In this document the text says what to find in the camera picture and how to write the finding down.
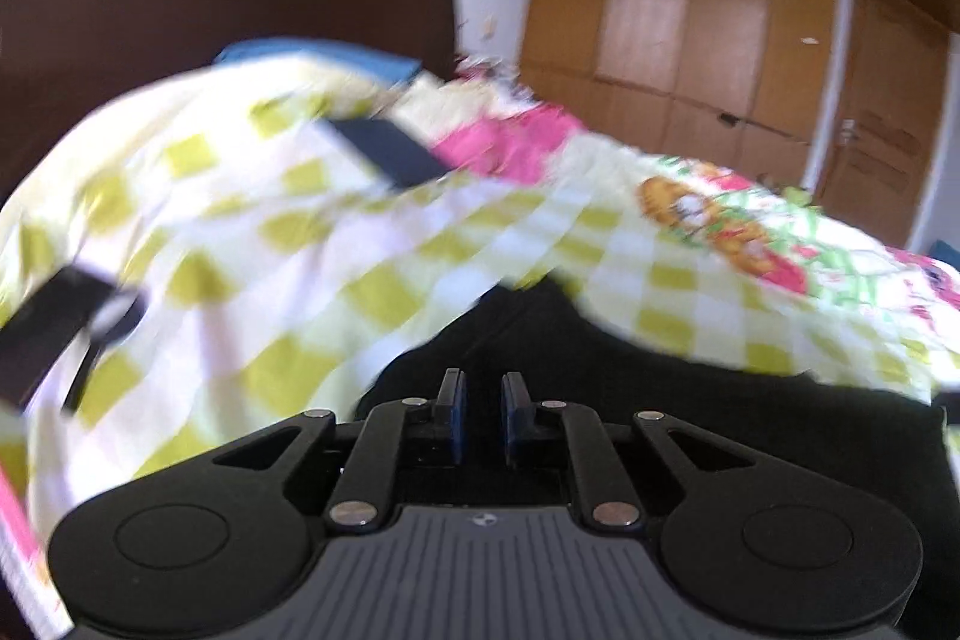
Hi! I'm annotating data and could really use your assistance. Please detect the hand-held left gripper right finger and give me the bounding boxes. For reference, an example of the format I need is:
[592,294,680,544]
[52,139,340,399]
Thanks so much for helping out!
[501,372,743,532]

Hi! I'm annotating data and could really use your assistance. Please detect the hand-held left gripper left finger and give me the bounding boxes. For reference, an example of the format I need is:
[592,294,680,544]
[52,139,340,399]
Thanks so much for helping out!
[214,368,467,532]

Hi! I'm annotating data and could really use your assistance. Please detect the black pants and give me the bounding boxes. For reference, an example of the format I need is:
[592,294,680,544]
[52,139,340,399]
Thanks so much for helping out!
[358,276,947,640]

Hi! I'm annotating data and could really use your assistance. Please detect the checked printed blanket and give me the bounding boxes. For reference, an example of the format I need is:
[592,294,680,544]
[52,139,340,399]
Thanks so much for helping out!
[0,47,960,640]

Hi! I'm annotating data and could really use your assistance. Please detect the dark folded cloth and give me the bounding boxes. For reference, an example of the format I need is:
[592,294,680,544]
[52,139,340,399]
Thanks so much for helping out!
[326,117,451,191]

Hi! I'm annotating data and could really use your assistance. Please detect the small patterned cloth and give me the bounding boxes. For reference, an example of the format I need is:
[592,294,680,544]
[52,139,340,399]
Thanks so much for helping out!
[450,51,526,94]

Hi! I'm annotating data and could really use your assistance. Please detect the black flat object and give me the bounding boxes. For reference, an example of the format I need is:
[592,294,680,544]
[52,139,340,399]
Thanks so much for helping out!
[0,267,147,416]

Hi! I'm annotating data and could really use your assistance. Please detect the blue cloth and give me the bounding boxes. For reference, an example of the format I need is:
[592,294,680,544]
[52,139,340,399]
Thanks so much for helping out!
[214,38,422,86]

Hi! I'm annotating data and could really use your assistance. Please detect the wooden wardrobe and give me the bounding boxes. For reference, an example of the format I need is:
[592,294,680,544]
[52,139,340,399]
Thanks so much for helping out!
[517,0,856,191]

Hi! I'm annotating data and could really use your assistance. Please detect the wooden door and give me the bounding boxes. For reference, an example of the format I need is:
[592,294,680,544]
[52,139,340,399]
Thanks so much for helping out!
[814,0,953,251]

